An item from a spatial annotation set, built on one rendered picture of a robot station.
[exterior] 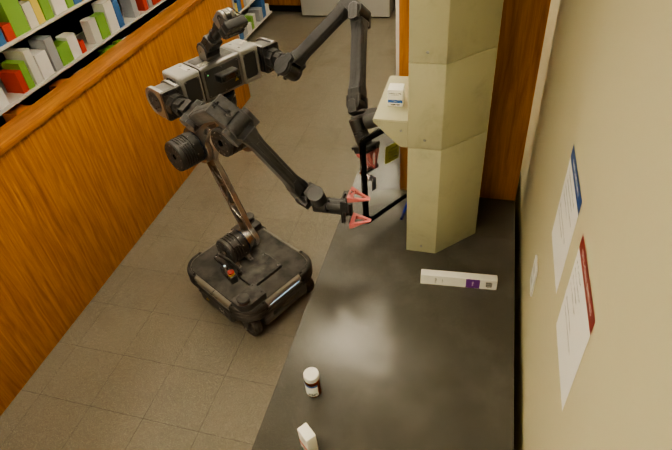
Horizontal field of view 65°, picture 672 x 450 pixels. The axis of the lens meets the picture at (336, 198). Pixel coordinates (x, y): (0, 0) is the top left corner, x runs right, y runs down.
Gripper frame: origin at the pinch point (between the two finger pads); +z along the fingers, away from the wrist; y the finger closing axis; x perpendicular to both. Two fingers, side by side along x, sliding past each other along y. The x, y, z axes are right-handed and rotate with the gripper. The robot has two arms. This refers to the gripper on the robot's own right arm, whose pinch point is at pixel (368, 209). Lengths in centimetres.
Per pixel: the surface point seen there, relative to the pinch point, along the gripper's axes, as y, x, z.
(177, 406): -120, -26, -96
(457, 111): 33.5, 12.8, 27.0
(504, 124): 10, 46, 43
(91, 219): -77, 52, -183
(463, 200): -5.6, 17.4, 31.5
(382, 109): 30.9, 15.7, 2.6
